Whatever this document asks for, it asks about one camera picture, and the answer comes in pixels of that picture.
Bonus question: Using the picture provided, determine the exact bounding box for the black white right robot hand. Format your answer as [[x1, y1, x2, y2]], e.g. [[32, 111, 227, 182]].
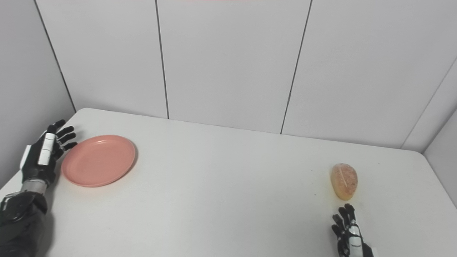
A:
[[331, 203, 379, 257]]

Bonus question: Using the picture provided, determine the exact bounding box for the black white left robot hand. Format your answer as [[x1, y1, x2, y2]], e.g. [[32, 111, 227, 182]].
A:
[[20, 119, 78, 187]]

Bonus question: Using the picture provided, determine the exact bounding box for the oval bread roll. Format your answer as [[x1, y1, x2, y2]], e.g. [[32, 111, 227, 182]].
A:
[[331, 163, 358, 201]]

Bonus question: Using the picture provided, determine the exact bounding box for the pink round plate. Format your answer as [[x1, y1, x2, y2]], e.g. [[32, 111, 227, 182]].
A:
[[61, 135, 136, 188]]

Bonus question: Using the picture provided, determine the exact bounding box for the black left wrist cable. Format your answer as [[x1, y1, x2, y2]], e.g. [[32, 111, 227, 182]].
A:
[[0, 191, 22, 211]]

